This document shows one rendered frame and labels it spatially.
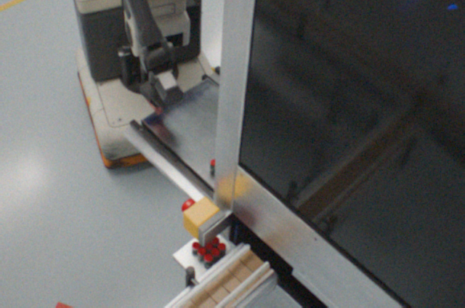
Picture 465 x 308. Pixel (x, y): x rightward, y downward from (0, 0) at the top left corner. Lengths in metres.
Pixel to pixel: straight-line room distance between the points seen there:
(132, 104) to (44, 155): 0.53
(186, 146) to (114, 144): 0.88
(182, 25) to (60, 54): 1.26
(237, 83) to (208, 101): 0.72
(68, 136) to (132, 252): 0.72
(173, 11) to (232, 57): 1.17
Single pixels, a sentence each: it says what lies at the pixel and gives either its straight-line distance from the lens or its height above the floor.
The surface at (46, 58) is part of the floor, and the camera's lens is 3.23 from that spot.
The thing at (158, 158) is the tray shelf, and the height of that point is 0.88.
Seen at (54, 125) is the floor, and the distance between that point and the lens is 2.87.
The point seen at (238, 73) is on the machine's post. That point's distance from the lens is 0.96.
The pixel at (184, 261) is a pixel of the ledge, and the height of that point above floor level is 0.88.
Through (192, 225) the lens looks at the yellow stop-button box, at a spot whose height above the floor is 1.01.
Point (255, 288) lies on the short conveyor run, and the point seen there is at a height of 0.93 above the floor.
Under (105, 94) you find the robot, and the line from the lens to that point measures 2.57.
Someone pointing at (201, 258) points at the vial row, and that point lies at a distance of 1.37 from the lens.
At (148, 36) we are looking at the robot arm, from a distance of 1.40.
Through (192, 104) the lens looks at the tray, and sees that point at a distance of 1.68.
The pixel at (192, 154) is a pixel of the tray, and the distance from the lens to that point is 1.56.
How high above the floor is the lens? 2.13
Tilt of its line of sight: 51 degrees down
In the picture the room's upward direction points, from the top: 5 degrees clockwise
